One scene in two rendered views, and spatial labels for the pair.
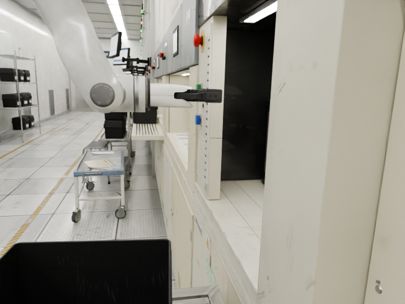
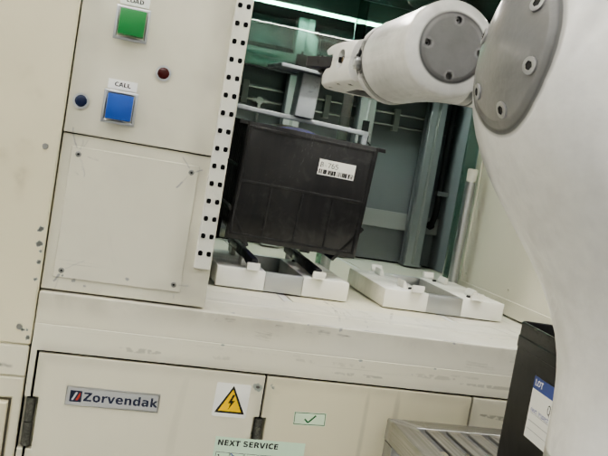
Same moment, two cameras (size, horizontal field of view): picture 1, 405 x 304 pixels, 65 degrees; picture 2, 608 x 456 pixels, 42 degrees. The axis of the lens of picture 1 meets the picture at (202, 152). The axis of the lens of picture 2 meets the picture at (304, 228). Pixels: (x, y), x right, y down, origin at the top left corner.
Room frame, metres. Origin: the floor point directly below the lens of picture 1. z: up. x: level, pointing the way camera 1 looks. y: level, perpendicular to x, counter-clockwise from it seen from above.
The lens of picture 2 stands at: (0.85, 0.97, 1.07)
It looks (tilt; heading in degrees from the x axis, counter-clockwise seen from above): 4 degrees down; 268
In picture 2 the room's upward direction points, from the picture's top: 10 degrees clockwise
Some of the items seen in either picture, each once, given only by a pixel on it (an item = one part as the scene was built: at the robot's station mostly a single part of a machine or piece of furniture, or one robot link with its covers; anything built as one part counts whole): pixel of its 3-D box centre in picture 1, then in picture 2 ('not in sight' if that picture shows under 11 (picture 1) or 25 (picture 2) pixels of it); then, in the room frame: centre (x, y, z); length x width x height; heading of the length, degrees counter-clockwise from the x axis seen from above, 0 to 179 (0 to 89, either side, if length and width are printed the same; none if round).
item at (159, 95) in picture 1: (167, 95); (377, 68); (0.77, 0.09, 1.19); 0.11 x 0.10 x 0.07; 101
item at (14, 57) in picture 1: (18, 96); not in sight; (6.80, 3.93, 0.89); 1.22 x 0.47 x 1.77; 11
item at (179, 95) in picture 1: (184, 95); not in sight; (0.74, 0.04, 1.19); 0.08 x 0.06 x 0.01; 41
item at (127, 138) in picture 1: (117, 148); not in sight; (4.76, 1.30, 0.24); 0.94 x 0.53 x 0.48; 11
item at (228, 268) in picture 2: not in sight; (271, 269); (0.84, -0.33, 0.89); 0.22 x 0.21 x 0.04; 101
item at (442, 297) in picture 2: not in sight; (422, 289); (0.58, -0.39, 0.89); 0.22 x 0.21 x 0.04; 101
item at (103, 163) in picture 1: (99, 163); not in sight; (2.92, 0.98, 0.47); 0.31 x 0.23 x 0.02; 33
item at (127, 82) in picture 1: (104, 93); (430, 56); (0.74, 0.23, 1.19); 0.13 x 0.09 x 0.08; 101
